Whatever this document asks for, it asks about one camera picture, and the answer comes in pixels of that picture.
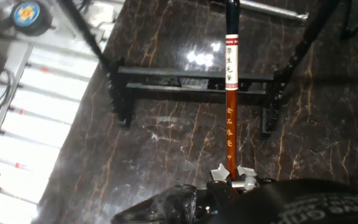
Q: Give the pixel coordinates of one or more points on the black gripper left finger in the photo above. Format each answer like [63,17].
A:
[220,173]

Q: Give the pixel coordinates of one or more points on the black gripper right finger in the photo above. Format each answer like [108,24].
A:
[246,174]

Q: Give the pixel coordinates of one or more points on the black pen rack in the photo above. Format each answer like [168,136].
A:
[197,82]

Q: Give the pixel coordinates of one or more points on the dark marble pattern mat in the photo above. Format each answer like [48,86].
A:
[166,149]

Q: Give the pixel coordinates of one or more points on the silver threaded rod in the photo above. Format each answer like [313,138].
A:
[269,10]

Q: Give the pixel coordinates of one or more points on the black puck sun logo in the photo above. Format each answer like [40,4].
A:
[28,15]

